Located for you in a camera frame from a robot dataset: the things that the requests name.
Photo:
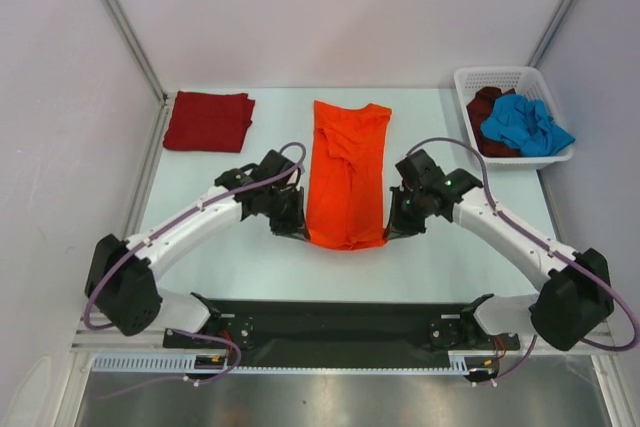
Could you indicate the left aluminium frame post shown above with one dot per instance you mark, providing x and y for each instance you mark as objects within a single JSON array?
[{"x": 132, "y": 43}]

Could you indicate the white plastic basket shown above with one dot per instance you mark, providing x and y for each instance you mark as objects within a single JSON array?
[{"x": 526, "y": 81}]

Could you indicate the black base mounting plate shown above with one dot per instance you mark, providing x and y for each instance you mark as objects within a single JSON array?
[{"x": 354, "y": 329}]

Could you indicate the folded dark red shirt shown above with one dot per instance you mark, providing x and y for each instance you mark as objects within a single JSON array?
[{"x": 209, "y": 122}]

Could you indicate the right aluminium frame post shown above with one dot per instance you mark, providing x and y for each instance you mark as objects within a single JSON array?
[{"x": 553, "y": 26}]

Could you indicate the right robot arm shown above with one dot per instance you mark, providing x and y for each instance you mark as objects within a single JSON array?
[{"x": 571, "y": 297}]

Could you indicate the aluminium frame post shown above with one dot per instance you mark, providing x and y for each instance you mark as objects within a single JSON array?
[
  {"x": 553, "y": 26},
  {"x": 132, "y": 43}
]

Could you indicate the orange t shirt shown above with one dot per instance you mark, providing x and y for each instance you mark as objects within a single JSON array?
[{"x": 345, "y": 209}]

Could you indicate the dark red shirt in basket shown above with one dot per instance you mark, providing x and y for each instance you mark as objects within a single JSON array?
[{"x": 478, "y": 111}]

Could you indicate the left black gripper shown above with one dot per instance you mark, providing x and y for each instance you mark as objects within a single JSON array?
[{"x": 295, "y": 224}]

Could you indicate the white slotted cable duct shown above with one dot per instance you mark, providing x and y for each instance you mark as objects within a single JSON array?
[{"x": 191, "y": 363}]

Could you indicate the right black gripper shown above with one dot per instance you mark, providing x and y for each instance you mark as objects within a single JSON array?
[{"x": 403, "y": 214}]

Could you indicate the blue crumpled t shirt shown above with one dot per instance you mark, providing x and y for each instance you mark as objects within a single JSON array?
[{"x": 527, "y": 126}]

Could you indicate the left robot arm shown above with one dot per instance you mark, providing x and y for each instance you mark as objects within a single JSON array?
[{"x": 122, "y": 285}]

